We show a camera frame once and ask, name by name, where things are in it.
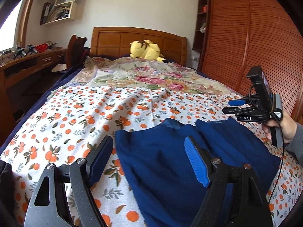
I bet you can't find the yellow plush toy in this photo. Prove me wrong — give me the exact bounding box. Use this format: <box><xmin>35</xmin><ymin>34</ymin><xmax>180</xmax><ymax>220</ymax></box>
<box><xmin>129</xmin><ymin>39</ymin><xmax>165</xmax><ymax>63</ymax></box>

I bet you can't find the navy blue jacket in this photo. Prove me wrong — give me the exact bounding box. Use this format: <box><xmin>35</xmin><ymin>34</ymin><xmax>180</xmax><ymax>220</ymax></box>
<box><xmin>115</xmin><ymin>117</ymin><xmax>281</xmax><ymax>227</ymax></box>

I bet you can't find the window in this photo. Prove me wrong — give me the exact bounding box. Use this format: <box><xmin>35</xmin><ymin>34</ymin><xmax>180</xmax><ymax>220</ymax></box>
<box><xmin>0</xmin><ymin>0</ymin><xmax>24</xmax><ymax>52</ymax></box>

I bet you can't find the orange print bed sheet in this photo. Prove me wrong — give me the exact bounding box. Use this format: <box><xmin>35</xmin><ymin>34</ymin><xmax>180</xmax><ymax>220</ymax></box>
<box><xmin>0</xmin><ymin>85</ymin><xmax>303</xmax><ymax>227</ymax></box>

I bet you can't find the wooden headboard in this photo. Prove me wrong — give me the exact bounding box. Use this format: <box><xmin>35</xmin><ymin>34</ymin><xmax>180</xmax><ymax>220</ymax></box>
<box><xmin>90</xmin><ymin>26</ymin><xmax>188</xmax><ymax>67</ymax></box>

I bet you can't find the cream wall shelf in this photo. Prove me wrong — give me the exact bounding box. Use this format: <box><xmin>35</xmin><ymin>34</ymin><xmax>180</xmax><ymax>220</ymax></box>
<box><xmin>39</xmin><ymin>0</ymin><xmax>84</xmax><ymax>26</ymax></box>

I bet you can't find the wooden chair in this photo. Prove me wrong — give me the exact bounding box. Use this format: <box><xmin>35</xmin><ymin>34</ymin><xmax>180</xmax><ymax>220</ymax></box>
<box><xmin>65</xmin><ymin>34</ymin><xmax>87</xmax><ymax>70</ymax></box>

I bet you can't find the floral blanket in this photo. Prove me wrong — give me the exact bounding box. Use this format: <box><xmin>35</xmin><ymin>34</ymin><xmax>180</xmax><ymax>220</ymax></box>
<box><xmin>71</xmin><ymin>56</ymin><xmax>233</xmax><ymax>95</ymax></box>

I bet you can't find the wooden open shelf unit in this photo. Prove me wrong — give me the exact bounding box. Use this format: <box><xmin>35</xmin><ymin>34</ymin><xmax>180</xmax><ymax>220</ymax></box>
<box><xmin>192</xmin><ymin>0</ymin><xmax>209</xmax><ymax>52</ymax></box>

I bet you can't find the person's right hand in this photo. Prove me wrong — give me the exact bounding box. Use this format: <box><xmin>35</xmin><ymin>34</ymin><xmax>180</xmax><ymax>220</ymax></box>
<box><xmin>262</xmin><ymin>111</ymin><xmax>297</xmax><ymax>144</ymax></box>

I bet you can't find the wooden slatted wardrobe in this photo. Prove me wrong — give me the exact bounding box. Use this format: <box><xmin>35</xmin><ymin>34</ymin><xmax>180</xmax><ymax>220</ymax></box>
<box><xmin>198</xmin><ymin>0</ymin><xmax>303</xmax><ymax>123</ymax></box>

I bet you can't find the grey device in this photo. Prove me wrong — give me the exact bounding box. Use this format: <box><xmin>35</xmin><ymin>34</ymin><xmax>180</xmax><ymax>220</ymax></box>
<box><xmin>13</xmin><ymin>47</ymin><xmax>26</xmax><ymax>59</ymax></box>
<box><xmin>26</xmin><ymin>44</ymin><xmax>39</xmax><ymax>55</ymax></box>

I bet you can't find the black cloth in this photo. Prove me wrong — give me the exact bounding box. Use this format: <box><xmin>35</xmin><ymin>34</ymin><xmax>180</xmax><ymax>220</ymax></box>
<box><xmin>0</xmin><ymin>159</ymin><xmax>15</xmax><ymax>227</ymax></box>

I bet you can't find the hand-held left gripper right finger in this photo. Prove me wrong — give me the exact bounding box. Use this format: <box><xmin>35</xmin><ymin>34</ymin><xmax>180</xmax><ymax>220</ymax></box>
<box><xmin>184</xmin><ymin>136</ymin><xmax>273</xmax><ymax>227</ymax></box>

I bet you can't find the black cable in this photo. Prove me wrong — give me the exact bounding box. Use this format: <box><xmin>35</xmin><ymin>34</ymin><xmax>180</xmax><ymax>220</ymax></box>
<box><xmin>266</xmin><ymin>110</ymin><xmax>286</xmax><ymax>205</ymax></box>

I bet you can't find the person's right forearm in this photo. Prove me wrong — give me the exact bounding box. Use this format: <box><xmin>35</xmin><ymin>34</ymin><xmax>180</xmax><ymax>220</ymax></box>
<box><xmin>285</xmin><ymin>123</ymin><xmax>303</xmax><ymax>160</ymax></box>

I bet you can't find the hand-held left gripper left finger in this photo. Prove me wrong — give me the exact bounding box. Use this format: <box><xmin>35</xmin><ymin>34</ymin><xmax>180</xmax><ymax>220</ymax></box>
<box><xmin>24</xmin><ymin>135</ymin><xmax>114</xmax><ymax>227</ymax></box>

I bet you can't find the wooden desk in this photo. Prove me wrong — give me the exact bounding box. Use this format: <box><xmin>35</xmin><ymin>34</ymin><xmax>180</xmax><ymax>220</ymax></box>
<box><xmin>0</xmin><ymin>48</ymin><xmax>68</xmax><ymax>145</ymax></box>

